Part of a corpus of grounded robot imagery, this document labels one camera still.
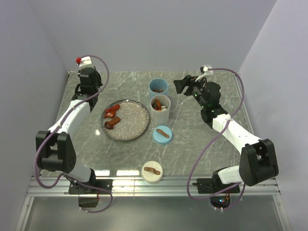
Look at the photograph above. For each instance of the white cylindrical container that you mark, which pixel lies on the white cylindrical container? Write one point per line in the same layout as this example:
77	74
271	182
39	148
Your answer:
160	118

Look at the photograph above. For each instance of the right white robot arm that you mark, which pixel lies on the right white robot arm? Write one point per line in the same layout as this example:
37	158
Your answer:
258	160

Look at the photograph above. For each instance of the red sausage toy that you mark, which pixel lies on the red sausage toy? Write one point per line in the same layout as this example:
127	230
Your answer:
111	112

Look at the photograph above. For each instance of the white lid brown handle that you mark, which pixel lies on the white lid brown handle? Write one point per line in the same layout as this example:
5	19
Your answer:
152	172

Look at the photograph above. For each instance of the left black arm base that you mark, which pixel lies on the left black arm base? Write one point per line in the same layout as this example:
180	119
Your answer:
89	195

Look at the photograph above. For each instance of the aluminium right side rail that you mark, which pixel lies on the aluminium right side rail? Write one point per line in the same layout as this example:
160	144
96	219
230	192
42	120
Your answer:
232	100

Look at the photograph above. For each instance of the brown sausage toy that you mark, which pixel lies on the brown sausage toy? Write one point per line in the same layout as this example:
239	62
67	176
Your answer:
110	124

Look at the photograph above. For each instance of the blue cylindrical container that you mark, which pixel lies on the blue cylindrical container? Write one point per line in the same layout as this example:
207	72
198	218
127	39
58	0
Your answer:
158	87

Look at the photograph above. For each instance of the speckled grey plate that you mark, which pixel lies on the speckled grey plate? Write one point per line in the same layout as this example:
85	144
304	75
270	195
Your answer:
134	120

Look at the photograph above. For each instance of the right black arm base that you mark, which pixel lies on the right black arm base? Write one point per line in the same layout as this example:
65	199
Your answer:
212	186

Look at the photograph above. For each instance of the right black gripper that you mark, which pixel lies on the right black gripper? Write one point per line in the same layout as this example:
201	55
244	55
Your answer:
187	81

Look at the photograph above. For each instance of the aluminium front rail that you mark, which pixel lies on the aluminium front rail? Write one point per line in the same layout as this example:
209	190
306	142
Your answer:
135	186

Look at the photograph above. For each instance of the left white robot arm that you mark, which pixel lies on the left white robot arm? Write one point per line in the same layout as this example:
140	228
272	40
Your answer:
55	151

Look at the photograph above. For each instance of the blue lid brown handle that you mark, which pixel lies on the blue lid brown handle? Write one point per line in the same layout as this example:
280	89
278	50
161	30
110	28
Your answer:
162	135

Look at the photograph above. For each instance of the aluminium rail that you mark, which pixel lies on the aluminium rail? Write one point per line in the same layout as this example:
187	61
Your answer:
135	186
232	100

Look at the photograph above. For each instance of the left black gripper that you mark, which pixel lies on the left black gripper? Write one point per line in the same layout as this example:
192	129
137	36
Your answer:
98	82

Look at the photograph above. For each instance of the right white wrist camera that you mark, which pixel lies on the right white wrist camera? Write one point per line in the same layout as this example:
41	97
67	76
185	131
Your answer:
205	71

